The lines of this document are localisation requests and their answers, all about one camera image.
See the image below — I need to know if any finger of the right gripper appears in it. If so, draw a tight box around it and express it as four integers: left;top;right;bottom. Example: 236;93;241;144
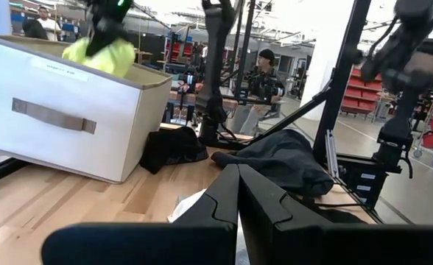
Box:
86;32;105;57
98;33;124;52

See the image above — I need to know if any person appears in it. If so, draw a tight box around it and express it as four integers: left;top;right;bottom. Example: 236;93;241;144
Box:
21;18;50;40
35;6;63;42
238;48;287;137

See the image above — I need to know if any black metal rig frame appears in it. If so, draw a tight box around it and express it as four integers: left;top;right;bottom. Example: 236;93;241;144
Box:
0;0;416;225

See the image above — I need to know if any black controller box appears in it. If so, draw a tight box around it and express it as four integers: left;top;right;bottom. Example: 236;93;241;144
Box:
343;161;389;209

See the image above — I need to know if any black garment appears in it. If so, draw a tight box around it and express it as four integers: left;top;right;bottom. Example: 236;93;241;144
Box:
138;126;209;175

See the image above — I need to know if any shelf with red bins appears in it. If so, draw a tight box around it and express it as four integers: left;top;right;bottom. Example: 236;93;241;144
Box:
340;66;385;119

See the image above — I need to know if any dark charcoal garment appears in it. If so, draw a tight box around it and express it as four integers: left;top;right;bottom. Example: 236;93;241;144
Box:
211;128;334;198

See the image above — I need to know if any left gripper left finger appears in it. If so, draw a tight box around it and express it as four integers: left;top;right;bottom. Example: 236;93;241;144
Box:
41;163;240;265

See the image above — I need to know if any neon yellow garment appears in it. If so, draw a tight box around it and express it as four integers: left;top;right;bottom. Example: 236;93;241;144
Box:
61;36;136;79

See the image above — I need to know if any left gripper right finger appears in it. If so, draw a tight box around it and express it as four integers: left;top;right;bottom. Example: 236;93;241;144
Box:
237;163;433;265

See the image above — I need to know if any red bin rack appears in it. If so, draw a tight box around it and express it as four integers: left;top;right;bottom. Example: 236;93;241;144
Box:
164;38;194;63

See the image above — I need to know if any white smooth shirt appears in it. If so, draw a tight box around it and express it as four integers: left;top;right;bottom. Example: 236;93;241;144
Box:
166;188;207;224

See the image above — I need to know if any beige fabric box with label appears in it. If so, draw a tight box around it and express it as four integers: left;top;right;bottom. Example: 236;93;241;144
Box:
0;32;173;184

